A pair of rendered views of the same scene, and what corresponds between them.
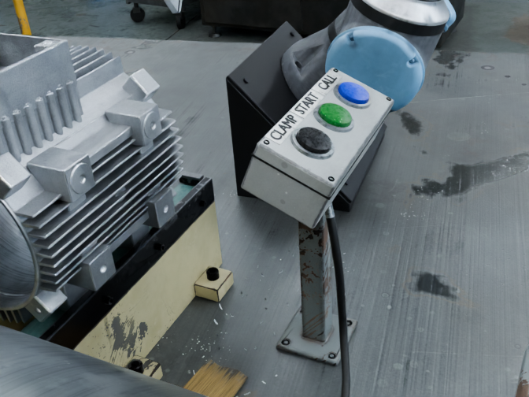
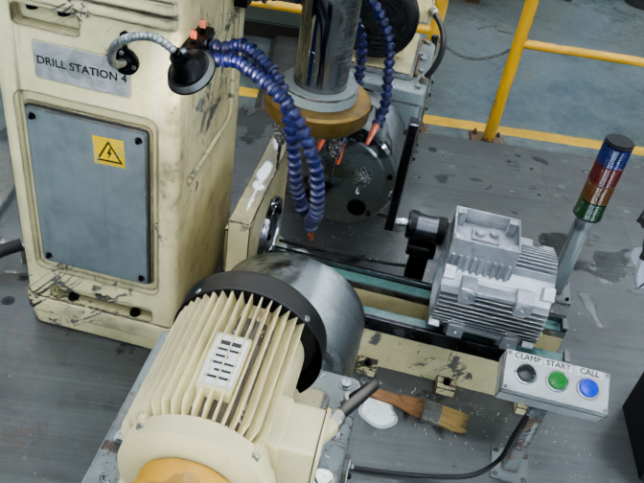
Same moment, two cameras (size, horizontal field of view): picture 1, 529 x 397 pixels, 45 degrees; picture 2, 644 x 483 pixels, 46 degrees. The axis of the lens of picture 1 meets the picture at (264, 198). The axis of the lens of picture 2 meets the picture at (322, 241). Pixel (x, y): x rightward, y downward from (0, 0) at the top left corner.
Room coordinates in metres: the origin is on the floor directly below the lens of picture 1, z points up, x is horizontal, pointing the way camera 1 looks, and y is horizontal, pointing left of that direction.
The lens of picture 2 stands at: (-0.19, -0.69, 1.94)
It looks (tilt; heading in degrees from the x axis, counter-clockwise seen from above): 39 degrees down; 68
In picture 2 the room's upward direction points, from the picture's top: 10 degrees clockwise
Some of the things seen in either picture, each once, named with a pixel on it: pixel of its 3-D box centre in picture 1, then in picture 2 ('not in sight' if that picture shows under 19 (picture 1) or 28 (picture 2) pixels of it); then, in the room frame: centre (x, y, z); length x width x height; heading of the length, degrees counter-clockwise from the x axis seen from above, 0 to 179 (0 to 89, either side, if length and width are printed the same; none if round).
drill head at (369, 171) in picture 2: not in sight; (349, 147); (0.38, 0.66, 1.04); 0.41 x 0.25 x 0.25; 63
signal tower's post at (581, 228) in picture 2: not in sight; (584, 221); (0.84, 0.38, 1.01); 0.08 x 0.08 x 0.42; 63
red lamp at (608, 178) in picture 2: not in sight; (606, 171); (0.84, 0.38, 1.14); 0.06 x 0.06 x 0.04
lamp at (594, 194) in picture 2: not in sight; (598, 189); (0.84, 0.38, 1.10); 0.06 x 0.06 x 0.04
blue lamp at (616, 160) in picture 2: not in sight; (614, 152); (0.84, 0.38, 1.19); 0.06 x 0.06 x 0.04
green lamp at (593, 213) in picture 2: not in sight; (590, 205); (0.84, 0.38, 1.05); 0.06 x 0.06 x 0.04
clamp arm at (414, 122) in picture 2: not in sight; (402, 176); (0.40, 0.42, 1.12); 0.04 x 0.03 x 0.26; 153
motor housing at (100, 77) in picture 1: (43, 176); (490, 286); (0.53, 0.21, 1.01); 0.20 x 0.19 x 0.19; 153
